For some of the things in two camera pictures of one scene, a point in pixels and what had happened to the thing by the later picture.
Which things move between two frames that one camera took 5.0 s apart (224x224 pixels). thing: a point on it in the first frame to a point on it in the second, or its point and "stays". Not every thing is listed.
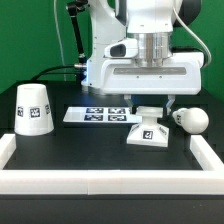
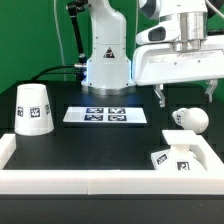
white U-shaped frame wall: (42, 181) stays
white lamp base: (149, 132) to (179, 157)
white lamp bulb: (193, 120) stays
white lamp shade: (33, 113) stays
